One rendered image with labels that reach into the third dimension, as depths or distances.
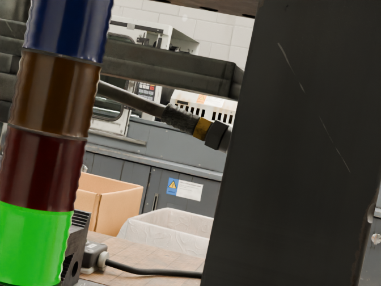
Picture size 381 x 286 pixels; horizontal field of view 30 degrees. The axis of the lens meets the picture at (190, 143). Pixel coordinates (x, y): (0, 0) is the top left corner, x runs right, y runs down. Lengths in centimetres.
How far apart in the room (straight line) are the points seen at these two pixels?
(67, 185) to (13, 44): 27
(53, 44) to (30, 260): 10
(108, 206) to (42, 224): 265
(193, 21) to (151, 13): 46
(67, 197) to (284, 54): 23
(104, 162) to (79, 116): 503
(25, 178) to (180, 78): 24
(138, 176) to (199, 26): 244
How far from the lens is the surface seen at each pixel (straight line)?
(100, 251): 99
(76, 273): 90
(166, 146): 521
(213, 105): 540
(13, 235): 33
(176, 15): 735
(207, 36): 723
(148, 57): 54
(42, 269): 33
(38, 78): 32
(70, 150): 33
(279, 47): 50
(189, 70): 54
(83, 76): 32
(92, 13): 32
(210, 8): 63
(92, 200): 290
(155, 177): 523
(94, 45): 33
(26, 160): 32
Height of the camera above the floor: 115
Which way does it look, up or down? 3 degrees down
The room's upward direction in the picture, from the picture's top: 12 degrees clockwise
